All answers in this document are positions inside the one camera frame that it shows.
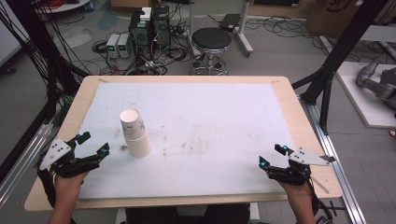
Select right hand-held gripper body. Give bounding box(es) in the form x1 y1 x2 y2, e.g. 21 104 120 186
267 147 337 187

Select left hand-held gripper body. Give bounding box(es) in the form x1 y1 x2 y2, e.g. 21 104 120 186
36 136 98 179

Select stack of white paper cups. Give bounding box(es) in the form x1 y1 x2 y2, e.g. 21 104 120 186
121 123 153 159

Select floral paper cup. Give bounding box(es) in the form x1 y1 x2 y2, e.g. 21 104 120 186
120 107 148 139

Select person's right hand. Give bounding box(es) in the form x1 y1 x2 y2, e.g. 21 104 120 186
277 180 312 202

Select person's left hand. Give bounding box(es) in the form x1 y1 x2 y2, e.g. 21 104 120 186
53 170 90 204

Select thin wooden stick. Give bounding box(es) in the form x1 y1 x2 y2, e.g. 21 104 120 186
310 175 331 195

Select wooden table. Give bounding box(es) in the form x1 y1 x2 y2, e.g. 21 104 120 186
23 75 344 213

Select white floor board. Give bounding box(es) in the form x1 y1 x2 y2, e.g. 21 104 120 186
335 61 396 130

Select person's dark trousers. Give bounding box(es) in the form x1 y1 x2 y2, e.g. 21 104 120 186
124 203 251 224

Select grey power supply unit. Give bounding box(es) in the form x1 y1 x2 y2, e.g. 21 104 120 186
117 33 134 60
106 33 121 59

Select black computer tower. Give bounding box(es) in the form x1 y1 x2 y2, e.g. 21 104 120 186
151 5 172 49
128 10 154 62

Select white metal stand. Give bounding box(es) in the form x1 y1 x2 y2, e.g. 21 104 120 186
186 0 255 58

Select black round stool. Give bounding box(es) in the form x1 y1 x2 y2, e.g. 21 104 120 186
190 27 233 77

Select small white box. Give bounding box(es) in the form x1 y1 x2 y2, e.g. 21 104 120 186
139 7 153 22

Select cardboard box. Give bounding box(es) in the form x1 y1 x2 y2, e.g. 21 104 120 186
304 0 396 39

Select aluminium rail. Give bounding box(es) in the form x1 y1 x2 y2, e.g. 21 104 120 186
0 121 54 209
299 95 368 224

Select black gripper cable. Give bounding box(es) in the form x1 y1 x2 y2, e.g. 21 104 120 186
305 174 345 224
36 167 58 209

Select black frame post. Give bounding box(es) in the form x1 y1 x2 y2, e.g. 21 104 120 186
291 0 389 135
0 0 82 185

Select tangle of floor cables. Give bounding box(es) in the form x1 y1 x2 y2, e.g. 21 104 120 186
72 6 200 77

